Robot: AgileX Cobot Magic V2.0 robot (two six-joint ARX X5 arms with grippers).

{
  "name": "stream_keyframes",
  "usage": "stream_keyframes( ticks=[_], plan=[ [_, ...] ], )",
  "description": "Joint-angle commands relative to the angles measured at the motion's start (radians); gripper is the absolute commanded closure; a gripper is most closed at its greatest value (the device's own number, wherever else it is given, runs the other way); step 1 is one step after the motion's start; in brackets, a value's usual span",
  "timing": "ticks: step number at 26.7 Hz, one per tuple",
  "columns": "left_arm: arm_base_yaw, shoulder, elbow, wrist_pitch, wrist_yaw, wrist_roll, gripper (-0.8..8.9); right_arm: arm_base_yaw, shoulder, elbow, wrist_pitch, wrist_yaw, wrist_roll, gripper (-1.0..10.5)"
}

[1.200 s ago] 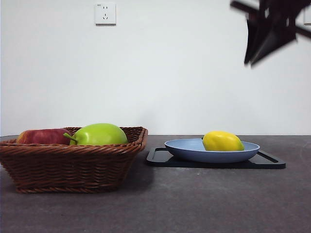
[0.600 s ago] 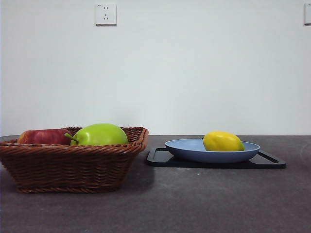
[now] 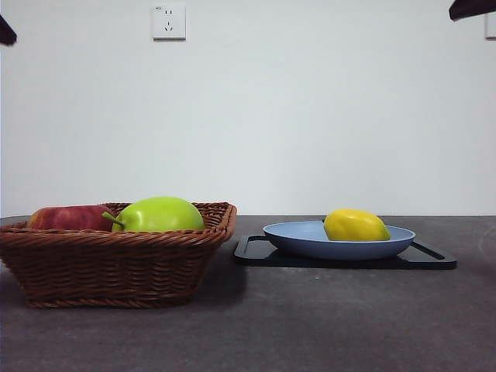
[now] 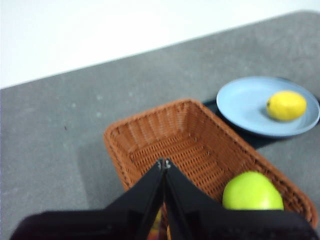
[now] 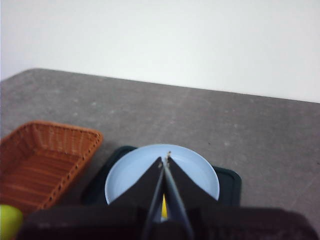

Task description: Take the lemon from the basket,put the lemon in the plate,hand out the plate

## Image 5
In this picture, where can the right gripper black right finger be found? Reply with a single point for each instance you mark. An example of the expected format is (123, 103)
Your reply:
(237, 225)

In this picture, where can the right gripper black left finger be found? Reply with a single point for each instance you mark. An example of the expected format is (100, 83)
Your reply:
(100, 222)

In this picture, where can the blue round plate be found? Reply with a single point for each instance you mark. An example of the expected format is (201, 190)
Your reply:
(195, 175)

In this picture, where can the brown wicker basket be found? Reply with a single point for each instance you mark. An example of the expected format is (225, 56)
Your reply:
(37, 170)

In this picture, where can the black flat tray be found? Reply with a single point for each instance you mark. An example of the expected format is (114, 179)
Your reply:
(228, 187)

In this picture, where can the green apple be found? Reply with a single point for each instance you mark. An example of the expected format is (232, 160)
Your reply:
(8, 220)

